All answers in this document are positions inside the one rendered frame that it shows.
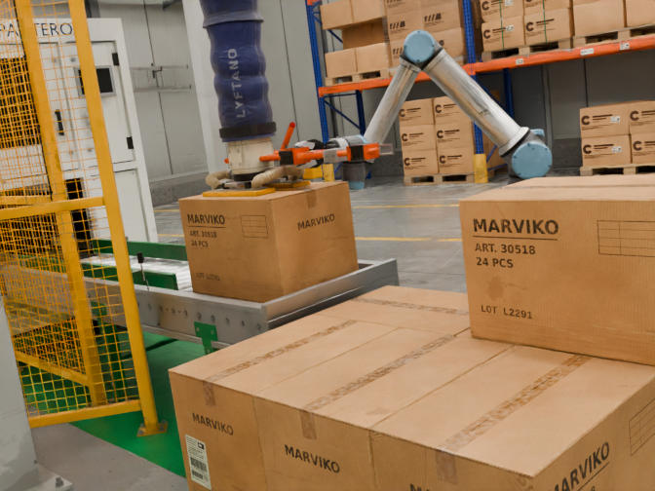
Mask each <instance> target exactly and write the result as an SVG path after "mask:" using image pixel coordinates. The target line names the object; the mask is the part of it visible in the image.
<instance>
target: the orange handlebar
mask: <svg viewBox="0 0 655 491"><path fill-rule="evenodd" d="M323 150H326V149H323ZM323 150H311V151H307V152H304V153H298V154H296V158H297V159H298V160H299V159H305V160H320V159H322V158H323V157H324V155H323ZM379 152H380V150H379V148H378V147H375V148H369V149H368V151H367V153H368V154H369V155H374V154H378V153H379ZM336 155H337V156H338V157H347V150H340V151H337V153H336ZM259 161H260V162H266V161H280V158H279V150H274V154H272V155H268V156H260V157H259Z"/></svg>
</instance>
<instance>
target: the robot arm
mask: <svg viewBox="0 0 655 491"><path fill-rule="evenodd" d="M399 59H400V62H401V63H400V65H399V67H398V69H397V71H396V73H395V75H394V77H393V79H392V81H391V83H390V85H389V87H388V89H387V91H386V93H385V95H384V96H383V98H382V100H381V102H380V104H379V106H378V108H377V110H376V112H375V114H374V116H373V118H372V120H371V122H370V124H369V126H368V128H367V130H366V133H365V135H364V136H361V135H351V136H344V137H338V136H337V137H336V138H332V139H330V140H329V141H328V142H327V143H326V144H324V143H323V142H321V141H319V140H317V139H310V140H306V141H301V142H298V143H296V144H295V145H294V147H307V146H309V151H311V150H323V149H326V150H328V149H331V148H334V147H340V148H345V147H346V146H351V145H357V144H363V143H373V142H379V144H382V143H383V142H384V140H385V138H386V136H387V134H388V132H389V130H390V129H391V127H392V125H393V123H394V121H395V119H396V117H397V115H398V113H399V111H400V110H401V108H402V106H403V104H404V102H405V99H406V97H407V95H408V93H409V91H410V89H411V87H412V85H413V83H414V81H415V79H416V78H417V76H418V74H419V72H422V71H423V72H425V73H426V74H427V75H428V76H429V77H430V78H431V79H432V80H433V81H434V82H435V83H436V84H437V86H438V87H439V88H440V89H441V90H442V91H443V92H444V93H445V94H446V95H447V96H448V97H449V98H450V99H451V100H452V101H453V102H454V103H455V104H456V105H457V106H458V107H459V108H460V109H461V110H462V111H463V112H464V113H465V114H466V115H467V116H468V117H469V118H470V119H471V120H472V121H473V122H474V123H475V124H476V125H477V126H478V127H479V128H480V129H481V130H482V131H483V132H484V133H485V134H486V135H487V136H488V137H489V138H490V139H491V140H492V141H493V142H494V143H495V144H496V145H497V146H498V148H499V156H500V157H501V158H502V159H503V160H504V161H505V162H506V163H507V164H508V168H509V180H508V184H507V185H510V184H514V183H517V182H521V181H524V180H527V179H530V178H534V177H547V175H546V173H547V172H548V170H549V169H550V167H551V164H552V154H551V151H550V149H549V148H548V147H547V146H546V145H545V135H544V131H543V130H530V129H529V128H522V127H520V126H519V125H518V124H517V123H516V122H515V121H514V120H513V119H512V118H511V117H510V116H509V115H508V114H507V113H506V112H505V111H504V110H503V109H502V108H501V107H500V106H499V105H498V104H497V103H496V102H495V101H494V100H493V99H492V98H491V97H490V96H489V95H488V94H487V93H486V92H485V91H484V90H483V89H482V88H481V87H480V86H479V85H478V84H477V83H476V82H475V81H474V80H473V79H472V78H471V77H470V76H469V75H468V74H467V72H466V71H465V70H464V69H463V68H462V67H461V66H460V65H459V64H458V63H457V62H456V61H455V60H454V59H453V58H452V57H451V56H450V55H449V54H448V53H447V52H446V51H445V50H444V48H443V47H442V46H441V45H440V44H439V43H438V42H437V41H436V40H435V39H434V38H433V36H432V35H431V34H430V33H429V32H427V31H425V30H415V31H412V32H411V33H409V34H408V35H407V36H406V38H405V41H404V49H403V51H402V53H401V55H400V57H399ZM374 159H375V158H374ZM374 159H369V160H358V161H343V162H342V182H343V181H347V182H348V184H349V190H362V189H364V188H365V178H366V177H367V175H368V173H369V170H370V168H371V166H372V164H373V161H374ZM323 161H324V158H322V159H320V160H311V162H310V163H305V164H302V165H298V166H297V168H299V169H315V168H318V167H319V166H320V165H322V164H323Z"/></svg>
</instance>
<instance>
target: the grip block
mask: <svg viewBox="0 0 655 491"><path fill-rule="evenodd" d="M307 151H309V146H307V147H301V148H289V149H283V150H279V158H280V165H281V166H284V165H293V164H295V165H300V164H305V163H310V162H311V160H305V159H299V160H298V159H297V158H296V154H298V153H304V152H307Z"/></svg>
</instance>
